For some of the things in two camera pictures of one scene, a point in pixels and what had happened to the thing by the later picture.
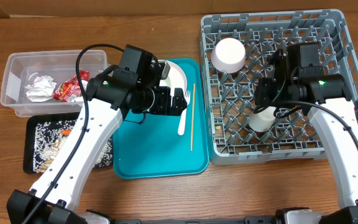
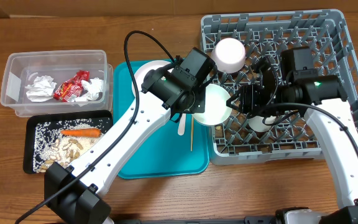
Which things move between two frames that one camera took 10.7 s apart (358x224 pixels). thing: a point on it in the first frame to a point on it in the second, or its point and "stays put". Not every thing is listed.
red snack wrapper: [70, 90] stays put
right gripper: [266, 95] to [253, 95]
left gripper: [165, 106] to [200, 106]
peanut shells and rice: [49, 142] stays put
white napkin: [41, 90] stays put
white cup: [263, 120] stays put
